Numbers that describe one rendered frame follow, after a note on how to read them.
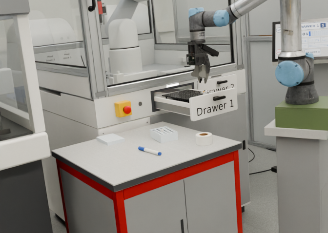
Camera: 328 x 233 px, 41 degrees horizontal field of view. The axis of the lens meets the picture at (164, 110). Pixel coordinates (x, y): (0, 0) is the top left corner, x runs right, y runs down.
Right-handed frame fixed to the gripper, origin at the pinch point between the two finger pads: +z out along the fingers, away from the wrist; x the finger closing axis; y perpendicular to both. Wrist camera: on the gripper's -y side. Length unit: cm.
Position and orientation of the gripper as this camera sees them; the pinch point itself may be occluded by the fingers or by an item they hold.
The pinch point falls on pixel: (203, 80)
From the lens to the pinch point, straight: 217.1
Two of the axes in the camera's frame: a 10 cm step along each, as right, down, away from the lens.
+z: 0.8, 9.7, 2.2
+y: -8.1, 1.9, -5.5
